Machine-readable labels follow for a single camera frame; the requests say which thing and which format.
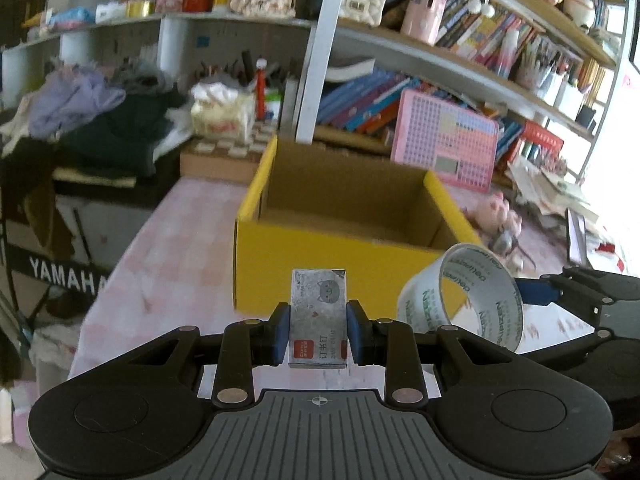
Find pile of papers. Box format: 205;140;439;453
505;156;602;227

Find black smartphone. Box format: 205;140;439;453
566;208;587;267

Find red books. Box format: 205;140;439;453
520;121;566;162

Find white ceramic figurine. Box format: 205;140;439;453
562;0;597;29

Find pen holders with pens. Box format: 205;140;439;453
514;39;603;128

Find black digital piano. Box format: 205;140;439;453
0;160;163;306

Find yellow cardboard box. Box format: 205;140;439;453
233;135;483;318

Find red and white bottle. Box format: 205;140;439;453
254;58;269;122

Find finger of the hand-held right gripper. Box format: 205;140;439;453
517;266;640;326
522;329;640;368

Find pink carton box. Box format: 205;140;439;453
400;0;450;46

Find clear packing tape roll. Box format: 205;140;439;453
397;243;525;353

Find row of colourful books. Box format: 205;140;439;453
435;0;542;77

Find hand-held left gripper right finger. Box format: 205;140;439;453
347;300;531;409

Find white frame wooden bookshelf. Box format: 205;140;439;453
0;0;640;196

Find slim blue books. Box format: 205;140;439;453
492;116;526;162

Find pink toy learning tablet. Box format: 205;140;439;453
390;87;501;193

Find grey staple box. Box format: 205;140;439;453
289;268;348;370

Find wooden box of tiles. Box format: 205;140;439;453
179;119;279;184

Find pink cartoon desk mat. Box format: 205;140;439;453
67;176;640;393

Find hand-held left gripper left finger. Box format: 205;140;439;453
115;303;292;409

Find pile of clothes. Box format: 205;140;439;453
0;60;193;183

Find row of blue books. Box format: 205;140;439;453
315;67;422;137

